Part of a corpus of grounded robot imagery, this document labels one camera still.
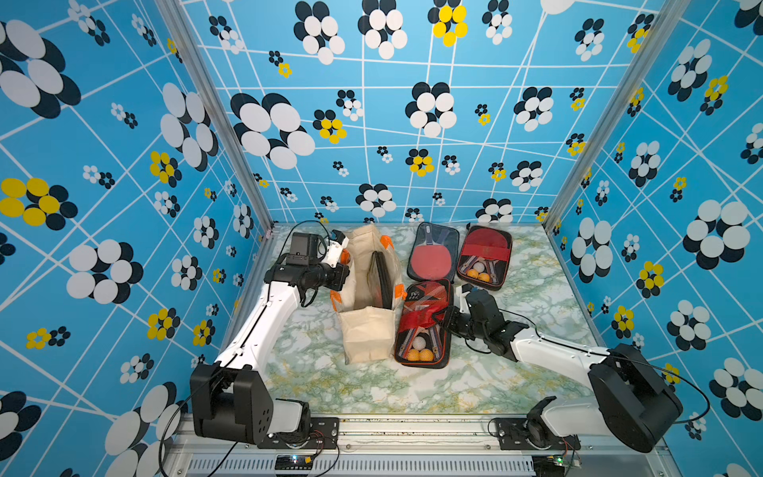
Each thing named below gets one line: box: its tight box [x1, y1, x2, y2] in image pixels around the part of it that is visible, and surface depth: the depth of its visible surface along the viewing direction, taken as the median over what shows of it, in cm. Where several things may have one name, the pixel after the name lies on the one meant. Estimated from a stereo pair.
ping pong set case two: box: [457, 224, 513, 292], surface depth 107 cm
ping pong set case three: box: [393, 278, 453, 369], surface depth 87 cm
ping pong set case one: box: [406, 221, 460, 282], surface depth 111 cm
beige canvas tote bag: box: [329, 223, 408, 365], surface depth 84 cm
